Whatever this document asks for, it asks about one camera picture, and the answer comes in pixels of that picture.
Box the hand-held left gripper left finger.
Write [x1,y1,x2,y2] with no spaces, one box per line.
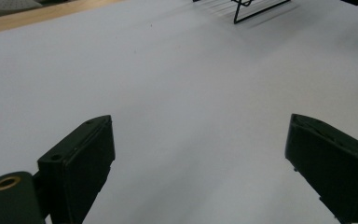
[36,114,117,224]

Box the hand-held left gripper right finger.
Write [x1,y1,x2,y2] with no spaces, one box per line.
[284,113,358,224]

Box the black wire rack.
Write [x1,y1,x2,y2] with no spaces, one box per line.
[192,0,292,25]

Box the grey perforated seat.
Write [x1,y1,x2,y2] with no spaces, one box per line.
[0,0,45,17]

